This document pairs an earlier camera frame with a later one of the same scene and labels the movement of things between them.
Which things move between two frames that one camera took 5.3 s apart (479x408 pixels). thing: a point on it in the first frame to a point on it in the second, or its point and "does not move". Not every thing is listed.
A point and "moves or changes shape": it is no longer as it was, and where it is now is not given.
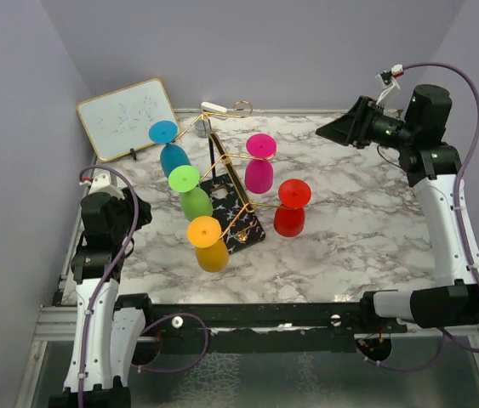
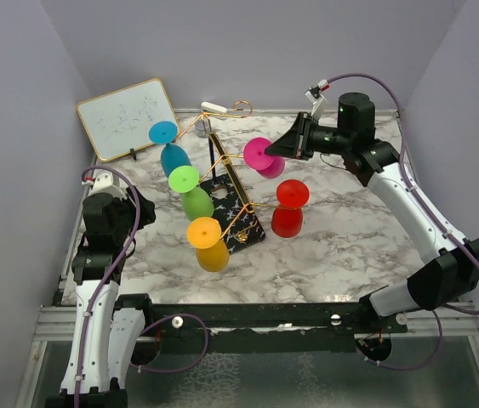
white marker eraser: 212,107 does not move
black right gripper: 354,130 to 294,142
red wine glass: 289,218 does not move
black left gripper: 144,214 does not move
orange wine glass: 212,253 does not move
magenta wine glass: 259,173 moves or changes shape
